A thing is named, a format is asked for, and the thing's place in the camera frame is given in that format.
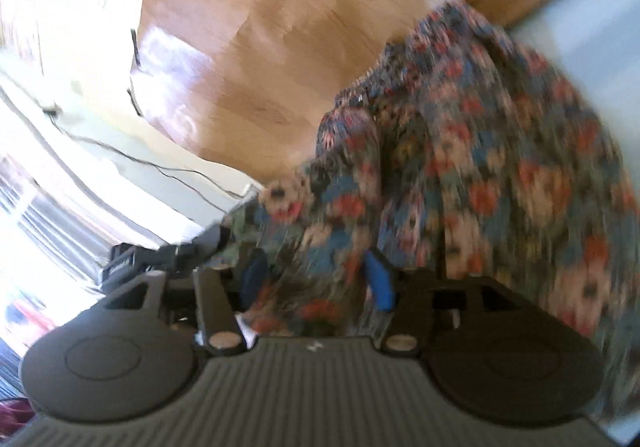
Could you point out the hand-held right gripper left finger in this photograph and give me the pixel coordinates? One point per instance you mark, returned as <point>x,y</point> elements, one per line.
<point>255,277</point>

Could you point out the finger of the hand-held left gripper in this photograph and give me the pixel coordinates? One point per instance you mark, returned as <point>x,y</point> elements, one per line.
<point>215,237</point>

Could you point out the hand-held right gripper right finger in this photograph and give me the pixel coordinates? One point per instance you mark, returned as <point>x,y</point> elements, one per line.
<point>380,284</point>

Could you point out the floral print garment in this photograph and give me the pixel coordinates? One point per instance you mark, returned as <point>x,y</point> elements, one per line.
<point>475,167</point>

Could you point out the glass window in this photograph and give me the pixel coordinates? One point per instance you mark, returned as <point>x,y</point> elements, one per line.
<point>45,227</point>

